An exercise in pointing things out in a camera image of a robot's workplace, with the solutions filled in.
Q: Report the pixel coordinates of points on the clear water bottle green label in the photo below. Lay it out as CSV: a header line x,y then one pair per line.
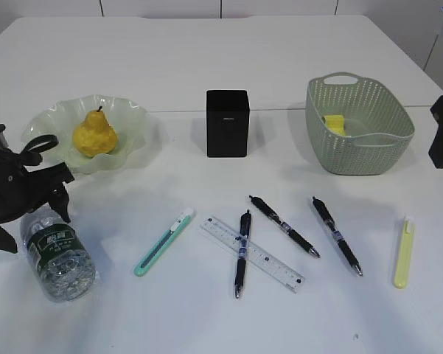
x,y
60,261

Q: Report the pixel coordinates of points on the black square pen holder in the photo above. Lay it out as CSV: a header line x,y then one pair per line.
x,y
227,123

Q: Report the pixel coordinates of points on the teal utility knife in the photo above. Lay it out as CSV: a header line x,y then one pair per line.
x,y
151,257

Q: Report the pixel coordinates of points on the black pen on ruler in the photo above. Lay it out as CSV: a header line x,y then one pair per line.
x,y
245,227

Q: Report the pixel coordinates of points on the green woven plastic basket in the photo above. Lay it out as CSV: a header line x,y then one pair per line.
x,y
379,127

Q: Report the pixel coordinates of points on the black pen middle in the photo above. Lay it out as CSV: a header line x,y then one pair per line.
x,y
284,226

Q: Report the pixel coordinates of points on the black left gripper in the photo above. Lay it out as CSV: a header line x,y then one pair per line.
x,y
23,191

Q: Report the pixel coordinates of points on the clear plastic ruler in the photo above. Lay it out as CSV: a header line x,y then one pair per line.
x,y
256,255

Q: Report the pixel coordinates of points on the yellow utility knife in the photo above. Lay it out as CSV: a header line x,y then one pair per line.
x,y
404,254

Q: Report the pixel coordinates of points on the yellow pear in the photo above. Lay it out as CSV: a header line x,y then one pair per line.
x,y
94,135

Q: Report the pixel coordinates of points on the translucent green wavy plate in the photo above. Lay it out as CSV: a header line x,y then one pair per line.
x,y
127,118

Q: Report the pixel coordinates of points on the black pen right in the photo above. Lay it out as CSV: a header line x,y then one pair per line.
x,y
329,222

